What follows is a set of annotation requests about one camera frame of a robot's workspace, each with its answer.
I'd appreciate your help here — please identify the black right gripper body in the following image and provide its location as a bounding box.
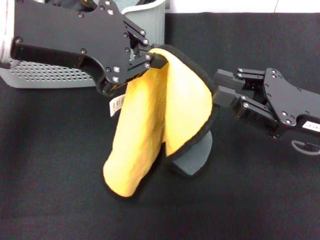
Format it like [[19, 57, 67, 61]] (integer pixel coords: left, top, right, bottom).
[[262, 67, 320, 139]]

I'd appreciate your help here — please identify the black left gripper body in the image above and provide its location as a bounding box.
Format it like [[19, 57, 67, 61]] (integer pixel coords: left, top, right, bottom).
[[11, 0, 131, 95]]

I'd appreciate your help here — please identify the yellow towel with black trim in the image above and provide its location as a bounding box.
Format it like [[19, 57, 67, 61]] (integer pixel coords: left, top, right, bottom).
[[102, 44, 221, 201]]

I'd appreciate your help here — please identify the grey perforated plastic storage box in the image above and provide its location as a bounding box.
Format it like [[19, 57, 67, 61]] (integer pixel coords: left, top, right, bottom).
[[0, 0, 166, 89]]

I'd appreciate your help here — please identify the grey left arm cable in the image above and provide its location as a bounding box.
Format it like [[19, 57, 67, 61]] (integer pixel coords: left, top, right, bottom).
[[0, 59, 21, 69]]

